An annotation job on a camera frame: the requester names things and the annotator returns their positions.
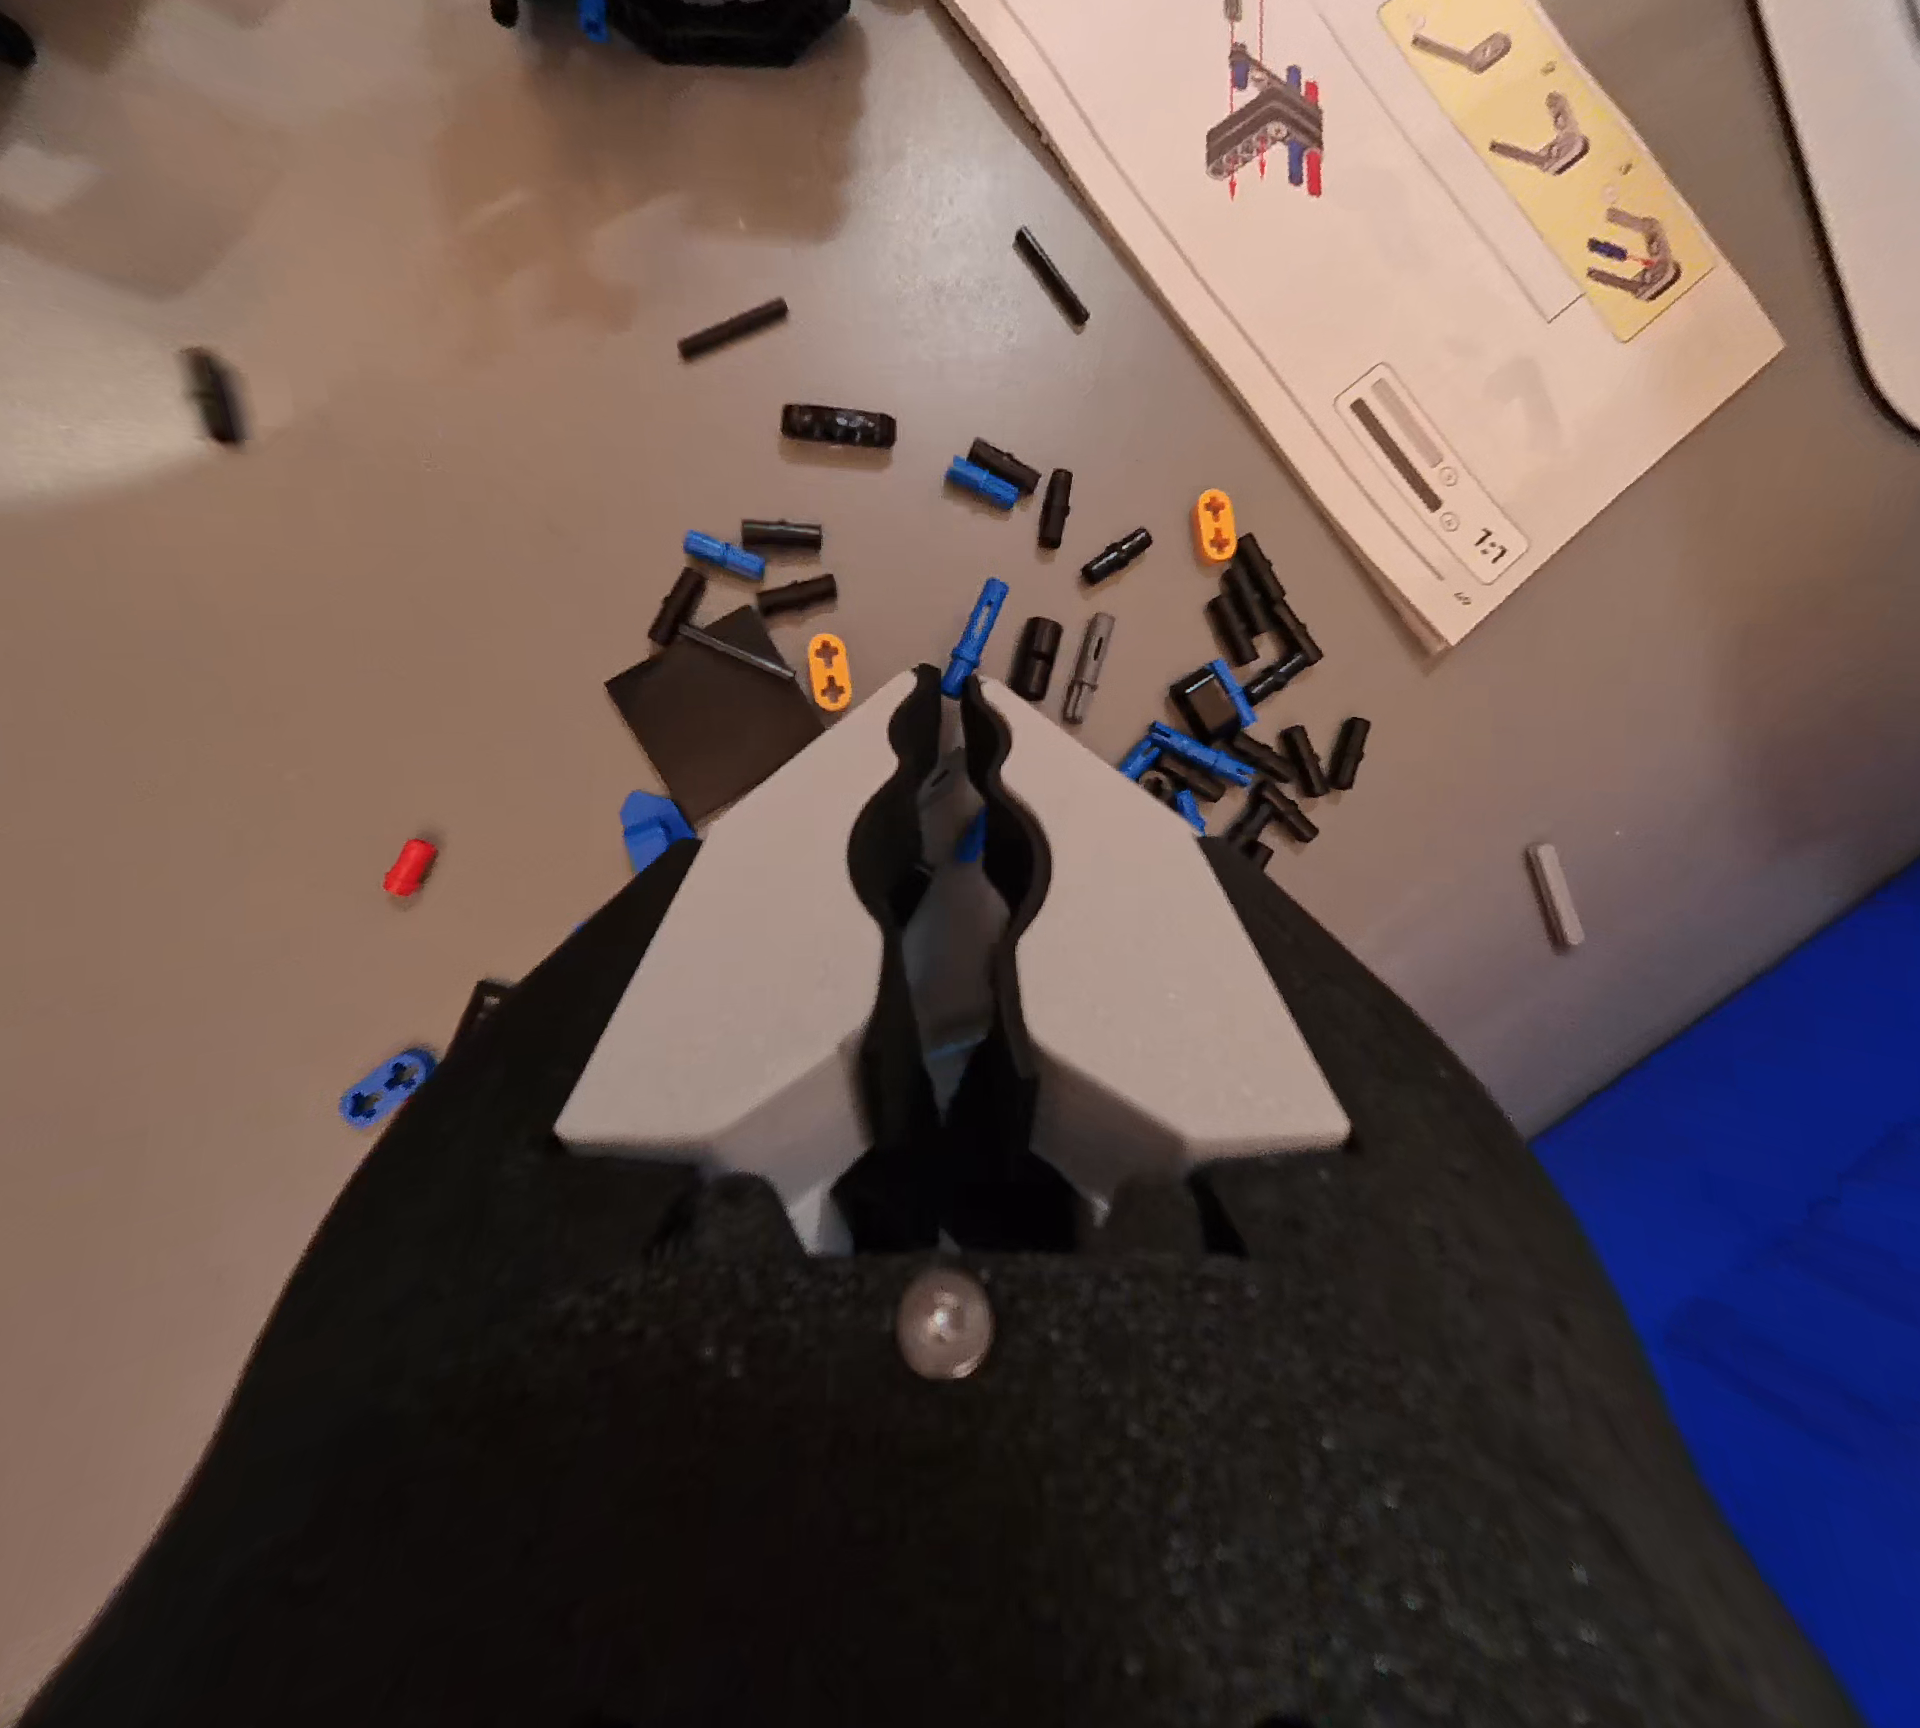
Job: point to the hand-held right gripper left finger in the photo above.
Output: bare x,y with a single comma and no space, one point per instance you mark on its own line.
735,992

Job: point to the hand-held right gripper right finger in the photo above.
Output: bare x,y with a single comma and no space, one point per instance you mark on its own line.
1155,992

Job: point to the blue lego pin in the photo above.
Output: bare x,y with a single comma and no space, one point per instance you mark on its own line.
979,627

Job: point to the blue lego piece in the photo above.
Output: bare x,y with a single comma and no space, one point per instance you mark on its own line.
649,837

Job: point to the black flat lego panel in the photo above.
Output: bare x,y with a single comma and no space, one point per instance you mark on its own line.
705,722

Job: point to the orange thin lego liftarm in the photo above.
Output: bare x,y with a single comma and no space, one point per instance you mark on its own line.
1215,525
828,673

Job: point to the red lego pin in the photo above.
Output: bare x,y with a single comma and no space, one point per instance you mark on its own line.
411,866

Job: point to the blue thin lego liftarm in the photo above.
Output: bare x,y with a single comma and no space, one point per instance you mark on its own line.
382,1089

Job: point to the grey lego axle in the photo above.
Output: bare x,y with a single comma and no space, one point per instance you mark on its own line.
1557,896

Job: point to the scatter of small lego pins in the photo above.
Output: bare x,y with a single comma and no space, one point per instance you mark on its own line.
1055,510

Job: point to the black three-hole lego beam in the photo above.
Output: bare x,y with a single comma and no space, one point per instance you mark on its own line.
837,426

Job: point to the short black lego axle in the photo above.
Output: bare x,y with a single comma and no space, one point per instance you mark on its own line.
733,329
1050,277

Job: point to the lego instruction booklet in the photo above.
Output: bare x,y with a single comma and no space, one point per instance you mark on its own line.
1350,303

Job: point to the black lego connector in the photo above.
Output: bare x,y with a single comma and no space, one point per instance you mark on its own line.
212,397

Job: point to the blue plastic bin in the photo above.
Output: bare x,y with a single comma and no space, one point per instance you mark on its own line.
1770,1233

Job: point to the white document stand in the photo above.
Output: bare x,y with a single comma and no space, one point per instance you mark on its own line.
1831,33

